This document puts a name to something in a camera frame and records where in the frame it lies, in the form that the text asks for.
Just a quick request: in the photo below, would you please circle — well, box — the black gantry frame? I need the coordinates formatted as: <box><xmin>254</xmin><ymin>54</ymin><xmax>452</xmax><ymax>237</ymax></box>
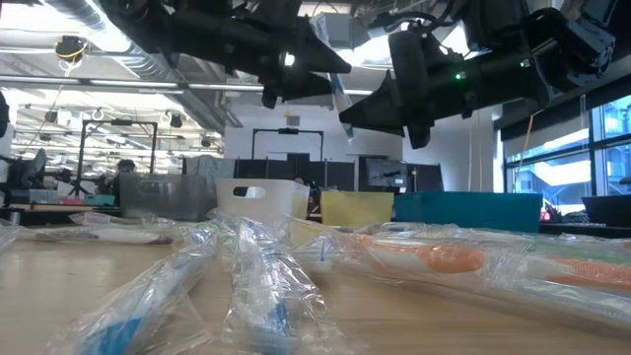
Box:
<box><xmin>250</xmin><ymin>127</ymin><xmax>325</xmax><ymax>162</ymax></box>

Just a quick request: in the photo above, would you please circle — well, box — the black ceiling camera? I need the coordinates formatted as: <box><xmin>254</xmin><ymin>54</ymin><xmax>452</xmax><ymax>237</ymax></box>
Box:
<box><xmin>53</xmin><ymin>35</ymin><xmax>90</xmax><ymax>64</ymax></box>

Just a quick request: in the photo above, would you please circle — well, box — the orange handled wrapped toothbrush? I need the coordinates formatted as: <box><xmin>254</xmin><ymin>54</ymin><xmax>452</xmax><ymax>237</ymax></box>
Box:
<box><xmin>339</xmin><ymin>230</ymin><xmax>631</xmax><ymax>336</ymax></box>
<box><xmin>541</xmin><ymin>253</ymin><xmax>631</xmax><ymax>293</ymax></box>

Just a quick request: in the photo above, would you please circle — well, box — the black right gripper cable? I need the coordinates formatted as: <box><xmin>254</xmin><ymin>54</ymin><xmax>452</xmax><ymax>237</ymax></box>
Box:
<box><xmin>367</xmin><ymin>10</ymin><xmax>464</xmax><ymax>36</ymax></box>

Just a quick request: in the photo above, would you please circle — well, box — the teal small box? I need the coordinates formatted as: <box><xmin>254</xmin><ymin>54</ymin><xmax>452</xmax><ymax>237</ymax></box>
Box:
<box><xmin>84</xmin><ymin>193</ymin><xmax>117</xmax><ymax>207</ymax></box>

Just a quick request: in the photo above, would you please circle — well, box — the large window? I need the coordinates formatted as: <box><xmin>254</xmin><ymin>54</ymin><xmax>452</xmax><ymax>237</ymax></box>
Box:
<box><xmin>502</xmin><ymin>96</ymin><xmax>631</xmax><ymax>198</ymax></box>

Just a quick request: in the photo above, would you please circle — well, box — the grey transparent plastic bin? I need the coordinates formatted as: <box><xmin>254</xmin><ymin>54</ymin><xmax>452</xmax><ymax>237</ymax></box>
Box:
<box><xmin>117</xmin><ymin>172</ymin><xmax>211</xmax><ymax>222</ymax></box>

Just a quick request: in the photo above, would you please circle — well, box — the white plastic bin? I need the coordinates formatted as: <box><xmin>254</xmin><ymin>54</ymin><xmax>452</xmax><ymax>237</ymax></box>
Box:
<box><xmin>215</xmin><ymin>177</ymin><xmax>311</xmax><ymax>223</ymax></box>

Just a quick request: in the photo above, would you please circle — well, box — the long ceiling light strip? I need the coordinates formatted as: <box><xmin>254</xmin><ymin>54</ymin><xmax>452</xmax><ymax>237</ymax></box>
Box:
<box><xmin>88</xmin><ymin>77</ymin><xmax>376</xmax><ymax>98</ymax></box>

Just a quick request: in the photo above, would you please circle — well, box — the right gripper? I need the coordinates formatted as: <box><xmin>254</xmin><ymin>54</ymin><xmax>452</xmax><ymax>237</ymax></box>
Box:
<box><xmin>338</xmin><ymin>29</ymin><xmax>551</xmax><ymax>150</ymax></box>

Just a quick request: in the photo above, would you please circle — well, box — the yellow hanging cable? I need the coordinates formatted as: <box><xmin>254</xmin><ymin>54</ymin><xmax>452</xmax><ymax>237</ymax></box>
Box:
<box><xmin>512</xmin><ymin>110</ymin><xmax>536</xmax><ymax>193</ymax></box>

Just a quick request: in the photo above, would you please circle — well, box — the teal plastic bin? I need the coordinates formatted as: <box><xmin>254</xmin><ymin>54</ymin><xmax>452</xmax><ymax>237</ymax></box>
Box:
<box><xmin>393</xmin><ymin>190</ymin><xmax>543</xmax><ymax>233</ymax></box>

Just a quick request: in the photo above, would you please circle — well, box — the black tripod frame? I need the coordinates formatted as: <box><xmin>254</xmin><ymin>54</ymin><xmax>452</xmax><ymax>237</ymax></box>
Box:
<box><xmin>76</xmin><ymin>119</ymin><xmax>159</xmax><ymax>198</ymax></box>

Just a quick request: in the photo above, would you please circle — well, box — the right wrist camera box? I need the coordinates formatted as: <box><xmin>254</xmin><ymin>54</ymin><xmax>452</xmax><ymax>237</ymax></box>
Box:
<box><xmin>525</xmin><ymin>7</ymin><xmax>617</xmax><ymax>95</ymax></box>

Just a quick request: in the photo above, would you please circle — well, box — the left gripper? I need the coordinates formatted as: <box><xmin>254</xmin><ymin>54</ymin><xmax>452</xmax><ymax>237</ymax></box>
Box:
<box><xmin>167</xmin><ymin>0</ymin><xmax>353</xmax><ymax>109</ymax></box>

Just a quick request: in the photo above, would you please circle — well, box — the black monitor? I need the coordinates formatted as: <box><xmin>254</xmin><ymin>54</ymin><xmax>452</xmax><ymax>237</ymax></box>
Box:
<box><xmin>364</xmin><ymin>157</ymin><xmax>409</xmax><ymax>188</ymax></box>

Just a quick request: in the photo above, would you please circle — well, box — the green handled toothbrush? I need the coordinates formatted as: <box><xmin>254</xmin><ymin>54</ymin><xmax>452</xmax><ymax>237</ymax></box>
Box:
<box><xmin>522</xmin><ymin>235</ymin><xmax>631</xmax><ymax>265</ymax></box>

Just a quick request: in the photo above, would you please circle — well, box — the yellow plastic bin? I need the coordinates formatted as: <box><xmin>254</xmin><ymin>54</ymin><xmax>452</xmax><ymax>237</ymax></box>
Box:
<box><xmin>319</xmin><ymin>190</ymin><xmax>395</xmax><ymax>228</ymax></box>

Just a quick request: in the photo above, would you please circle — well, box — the dark navy tray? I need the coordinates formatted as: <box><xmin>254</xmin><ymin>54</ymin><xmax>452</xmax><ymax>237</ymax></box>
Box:
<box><xmin>581</xmin><ymin>194</ymin><xmax>631</xmax><ymax>224</ymax></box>

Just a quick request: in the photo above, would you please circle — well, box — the grey fabric cover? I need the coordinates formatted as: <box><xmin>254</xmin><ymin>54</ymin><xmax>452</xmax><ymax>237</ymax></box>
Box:
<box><xmin>182</xmin><ymin>155</ymin><xmax>237</xmax><ymax>181</ymax></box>

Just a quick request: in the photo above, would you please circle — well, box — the wooden desk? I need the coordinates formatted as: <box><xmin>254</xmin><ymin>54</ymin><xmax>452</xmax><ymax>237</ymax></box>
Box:
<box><xmin>0</xmin><ymin>202</ymin><xmax>122</xmax><ymax>214</ymax></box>

